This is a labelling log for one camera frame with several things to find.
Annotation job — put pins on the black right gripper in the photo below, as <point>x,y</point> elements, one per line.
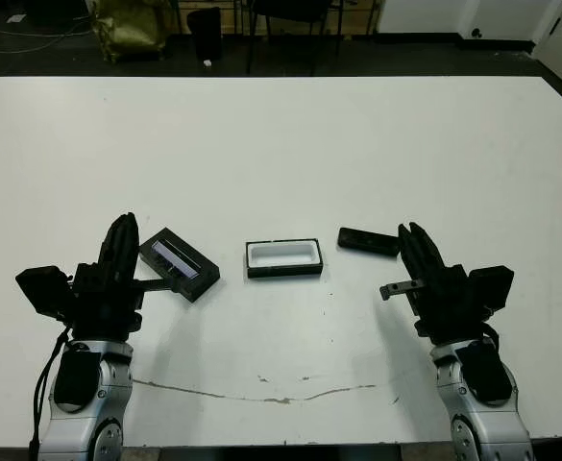
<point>448,312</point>

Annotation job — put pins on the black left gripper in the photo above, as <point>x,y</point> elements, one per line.
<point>103,312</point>

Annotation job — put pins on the black phone-like camera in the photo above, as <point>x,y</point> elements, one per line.
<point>367,241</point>

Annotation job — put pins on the black box lid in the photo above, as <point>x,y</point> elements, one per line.
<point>184,269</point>

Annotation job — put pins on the black box base white insert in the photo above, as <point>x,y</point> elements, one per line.
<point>283,254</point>

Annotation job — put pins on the large crinkled plastic bag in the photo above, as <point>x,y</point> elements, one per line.
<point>131,29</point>

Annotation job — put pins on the black waste bin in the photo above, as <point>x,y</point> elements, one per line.
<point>206,36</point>

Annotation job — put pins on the white paper sheet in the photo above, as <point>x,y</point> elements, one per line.
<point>16,18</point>

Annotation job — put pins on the black office chair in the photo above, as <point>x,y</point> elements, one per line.
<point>290,9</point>

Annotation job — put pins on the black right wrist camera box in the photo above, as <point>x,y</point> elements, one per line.
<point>492,288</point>

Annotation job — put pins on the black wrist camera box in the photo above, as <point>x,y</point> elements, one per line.
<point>492,288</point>
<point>42,290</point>

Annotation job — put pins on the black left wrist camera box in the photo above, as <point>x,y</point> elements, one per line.
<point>42,290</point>

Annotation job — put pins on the small black round wall fitting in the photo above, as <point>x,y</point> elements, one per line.
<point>476,33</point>

